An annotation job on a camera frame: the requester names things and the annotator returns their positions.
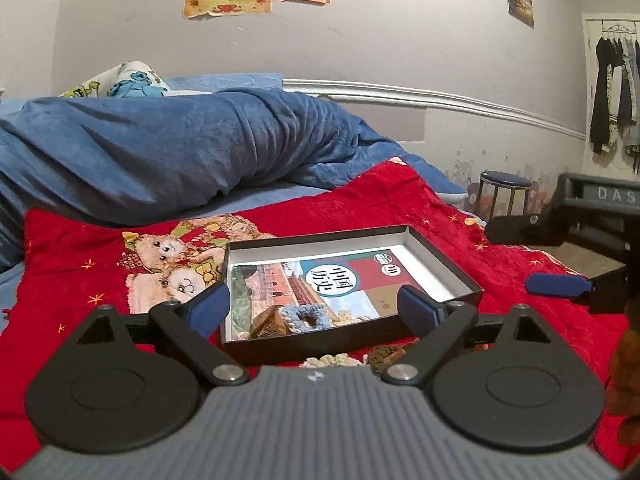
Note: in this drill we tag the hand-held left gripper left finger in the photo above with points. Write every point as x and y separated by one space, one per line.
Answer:
210 310

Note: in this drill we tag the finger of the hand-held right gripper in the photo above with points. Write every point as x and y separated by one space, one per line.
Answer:
520 230
555 285

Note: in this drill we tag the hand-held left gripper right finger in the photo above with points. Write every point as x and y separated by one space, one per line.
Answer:
417 310

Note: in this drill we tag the brown crochet scrunchie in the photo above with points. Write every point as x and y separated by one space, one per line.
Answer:
382 355

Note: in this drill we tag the black shallow cardboard box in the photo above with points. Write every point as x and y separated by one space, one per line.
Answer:
280 351

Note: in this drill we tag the white crochet scrunchie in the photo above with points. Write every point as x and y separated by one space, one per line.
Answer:
330 360

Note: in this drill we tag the round blue topped stool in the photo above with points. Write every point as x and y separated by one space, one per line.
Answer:
505 180

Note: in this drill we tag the brown triangular snack packet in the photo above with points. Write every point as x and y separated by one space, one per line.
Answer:
270 325

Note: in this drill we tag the colourful history textbook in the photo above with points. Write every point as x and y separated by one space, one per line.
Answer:
350 280

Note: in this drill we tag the light blue crochet scrunchie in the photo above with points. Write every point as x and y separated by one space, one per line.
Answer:
292 315

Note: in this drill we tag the hanging black jacket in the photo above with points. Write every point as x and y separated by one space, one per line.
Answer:
604 95

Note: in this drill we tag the red bear printed blanket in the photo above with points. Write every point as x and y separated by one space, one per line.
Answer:
75 260

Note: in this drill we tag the blue plush blanket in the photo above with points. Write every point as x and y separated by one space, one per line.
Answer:
150 145

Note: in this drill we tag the blue pillow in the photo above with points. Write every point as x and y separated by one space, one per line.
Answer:
225 82

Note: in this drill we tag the cartoon printed pillow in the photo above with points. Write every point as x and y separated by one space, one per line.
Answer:
130 80

